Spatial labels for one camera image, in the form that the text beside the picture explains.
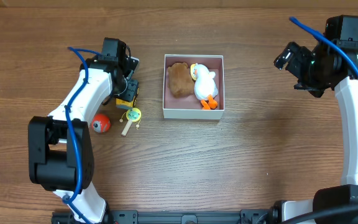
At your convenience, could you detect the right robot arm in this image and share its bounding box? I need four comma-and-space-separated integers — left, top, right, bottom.
258, 15, 358, 223

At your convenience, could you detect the left blue cable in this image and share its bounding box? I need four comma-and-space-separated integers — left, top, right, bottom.
61, 46, 104, 224

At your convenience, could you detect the red ball toy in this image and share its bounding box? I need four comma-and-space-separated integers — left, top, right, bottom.
91, 114, 111, 133

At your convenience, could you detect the brown plush toy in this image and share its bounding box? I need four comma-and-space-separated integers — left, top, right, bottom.
167, 62, 195, 98

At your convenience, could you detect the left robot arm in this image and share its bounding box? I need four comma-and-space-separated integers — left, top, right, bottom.
28, 37, 139, 223

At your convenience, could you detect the yellow toy crane truck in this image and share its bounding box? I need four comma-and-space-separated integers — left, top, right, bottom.
116, 89, 139, 110

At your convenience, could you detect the black thick cable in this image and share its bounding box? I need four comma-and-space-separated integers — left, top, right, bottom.
290, 198, 358, 224

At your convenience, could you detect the white plush duck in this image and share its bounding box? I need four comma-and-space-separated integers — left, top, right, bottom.
190, 63, 219, 110

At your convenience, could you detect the white box with pink interior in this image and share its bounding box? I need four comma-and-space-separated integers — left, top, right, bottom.
162, 54, 225, 120

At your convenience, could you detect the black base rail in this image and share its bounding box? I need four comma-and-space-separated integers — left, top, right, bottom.
51, 209, 279, 224

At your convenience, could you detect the wooden rattle drum toy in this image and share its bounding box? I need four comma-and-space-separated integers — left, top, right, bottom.
119, 108, 142, 136

